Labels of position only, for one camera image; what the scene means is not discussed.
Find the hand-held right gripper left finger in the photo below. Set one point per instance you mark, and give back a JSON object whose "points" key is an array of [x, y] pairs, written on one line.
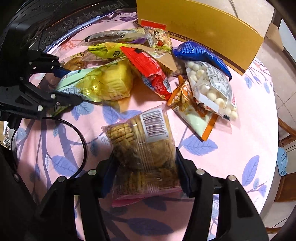
{"points": [[108, 183]]}

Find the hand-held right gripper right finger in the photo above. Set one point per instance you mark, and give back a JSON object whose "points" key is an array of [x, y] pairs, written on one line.
{"points": [[183, 179]]}

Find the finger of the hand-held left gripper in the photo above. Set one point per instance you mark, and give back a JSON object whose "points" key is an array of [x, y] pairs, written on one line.
{"points": [[34, 99], [42, 63]]}

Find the clear brown biscuit packet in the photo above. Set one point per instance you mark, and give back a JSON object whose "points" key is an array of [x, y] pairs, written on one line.
{"points": [[143, 150]]}

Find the green yellow cake packet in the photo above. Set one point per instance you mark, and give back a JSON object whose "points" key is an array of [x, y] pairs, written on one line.
{"points": [[111, 78]]}

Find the blue snack packet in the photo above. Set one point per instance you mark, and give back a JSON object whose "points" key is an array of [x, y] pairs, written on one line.
{"points": [[194, 52]]}

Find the yellow cardboard box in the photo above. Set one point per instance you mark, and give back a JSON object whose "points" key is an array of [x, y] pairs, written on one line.
{"points": [[196, 18]]}

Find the clear pastry packet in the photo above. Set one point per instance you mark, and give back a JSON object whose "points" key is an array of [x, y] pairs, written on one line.
{"points": [[75, 63]]}

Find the pink leaf-print tablecloth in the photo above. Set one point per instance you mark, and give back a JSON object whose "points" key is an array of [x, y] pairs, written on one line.
{"points": [[231, 150]]}

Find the dark carved wooden furniture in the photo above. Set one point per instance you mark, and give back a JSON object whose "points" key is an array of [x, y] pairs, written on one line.
{"points": [[69, 14]]}

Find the yellow-green snack packet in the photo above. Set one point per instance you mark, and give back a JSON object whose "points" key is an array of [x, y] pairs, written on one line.
{"points": [[104, 49]]}

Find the clear packet with dark filling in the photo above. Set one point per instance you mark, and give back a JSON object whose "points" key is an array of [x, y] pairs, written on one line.
{"points": [[108, 37]]}

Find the orange snack packet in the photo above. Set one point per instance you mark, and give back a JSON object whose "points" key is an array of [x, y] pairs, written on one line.
{"points": [[182, 99]]}

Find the clear packet of white balls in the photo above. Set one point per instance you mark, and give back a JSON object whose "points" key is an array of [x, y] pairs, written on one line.
{"points": [[208, 88]]}

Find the blue cloth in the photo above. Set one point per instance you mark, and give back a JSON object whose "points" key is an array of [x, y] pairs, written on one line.
{"points": [[282, 162]]}

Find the wooden chair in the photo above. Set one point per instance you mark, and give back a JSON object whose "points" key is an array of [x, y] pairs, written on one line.
{"points": [[286, 185]]}

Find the red snack packet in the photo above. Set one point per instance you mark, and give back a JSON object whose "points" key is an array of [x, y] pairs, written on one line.
{"points": [[150, 69]]}

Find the red-topped peanut packet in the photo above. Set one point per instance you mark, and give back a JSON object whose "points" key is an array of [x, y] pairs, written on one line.
{"points": [[152, 23]]}

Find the kraft paper snack packet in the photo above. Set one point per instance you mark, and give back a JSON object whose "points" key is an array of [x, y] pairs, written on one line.
{"points": [[165, 59]]}

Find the brown cardboard box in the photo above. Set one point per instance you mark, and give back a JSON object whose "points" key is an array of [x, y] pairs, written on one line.
{"points": [[275, 34]]}

